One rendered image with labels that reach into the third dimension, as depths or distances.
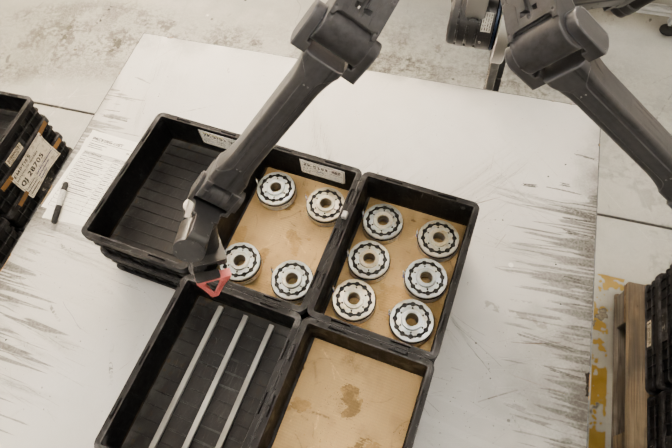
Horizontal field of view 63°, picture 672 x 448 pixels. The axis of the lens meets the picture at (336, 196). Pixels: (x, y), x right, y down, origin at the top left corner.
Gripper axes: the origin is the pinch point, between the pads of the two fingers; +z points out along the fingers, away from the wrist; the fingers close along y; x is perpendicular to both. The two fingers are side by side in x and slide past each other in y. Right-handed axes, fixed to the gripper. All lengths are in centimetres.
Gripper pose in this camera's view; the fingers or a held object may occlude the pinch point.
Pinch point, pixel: (209, 276)
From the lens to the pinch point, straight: 117.6
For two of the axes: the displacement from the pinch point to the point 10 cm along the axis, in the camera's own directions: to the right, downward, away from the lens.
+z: -0.5, 7.7, 6.4
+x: -9.2, 2.2, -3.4
